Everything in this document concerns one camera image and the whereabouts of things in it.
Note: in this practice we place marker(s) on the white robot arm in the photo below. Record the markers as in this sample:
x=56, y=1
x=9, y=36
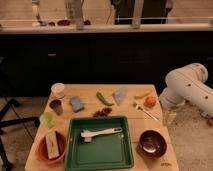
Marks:
x=186, y=84

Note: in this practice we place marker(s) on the light green cup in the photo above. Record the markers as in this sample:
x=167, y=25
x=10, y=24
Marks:
x=47, y=119

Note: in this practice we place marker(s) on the purple bowl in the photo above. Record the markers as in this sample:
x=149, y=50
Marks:
x=152, y=144

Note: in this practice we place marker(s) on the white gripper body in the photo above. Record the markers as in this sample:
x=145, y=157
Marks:
x=170, y=104

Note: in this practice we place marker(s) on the brown cup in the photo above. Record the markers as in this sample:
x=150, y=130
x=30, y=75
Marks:
x=56, y=106

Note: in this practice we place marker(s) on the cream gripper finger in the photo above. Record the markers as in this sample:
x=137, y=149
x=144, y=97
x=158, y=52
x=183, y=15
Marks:
x=168, y=118

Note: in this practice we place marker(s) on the orange bowl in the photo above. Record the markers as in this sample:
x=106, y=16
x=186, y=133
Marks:
x=41, y=150

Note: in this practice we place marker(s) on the yellow banana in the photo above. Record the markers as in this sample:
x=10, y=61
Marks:
x=142, y=94

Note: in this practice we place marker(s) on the orange tomato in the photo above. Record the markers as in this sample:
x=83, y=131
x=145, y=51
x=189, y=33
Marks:
x=150, y=101

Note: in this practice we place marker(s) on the green chili pepper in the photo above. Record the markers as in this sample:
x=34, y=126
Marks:
x=103, y=100

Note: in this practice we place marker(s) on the white cup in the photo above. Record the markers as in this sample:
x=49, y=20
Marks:
x=58, y=90

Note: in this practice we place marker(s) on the wooden block in bowl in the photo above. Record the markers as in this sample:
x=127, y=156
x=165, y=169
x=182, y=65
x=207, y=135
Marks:
x=52, y=145

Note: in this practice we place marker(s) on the light blue cloth wedge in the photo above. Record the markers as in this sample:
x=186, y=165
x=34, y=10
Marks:
x=119, y=95

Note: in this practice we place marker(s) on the silver fork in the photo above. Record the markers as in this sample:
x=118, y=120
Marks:
x=138, y=107

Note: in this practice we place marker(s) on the black office chair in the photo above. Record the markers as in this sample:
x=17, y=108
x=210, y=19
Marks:
x=10, y=104

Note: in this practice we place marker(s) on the green plastic tray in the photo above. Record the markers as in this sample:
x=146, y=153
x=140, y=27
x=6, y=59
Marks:
x=103, y=152

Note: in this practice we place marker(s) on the wooden table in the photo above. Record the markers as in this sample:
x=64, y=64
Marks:
x=138, y=122

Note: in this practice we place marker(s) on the dark red grape bunch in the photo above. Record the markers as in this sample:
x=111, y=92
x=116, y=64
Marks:
x=104, y=112

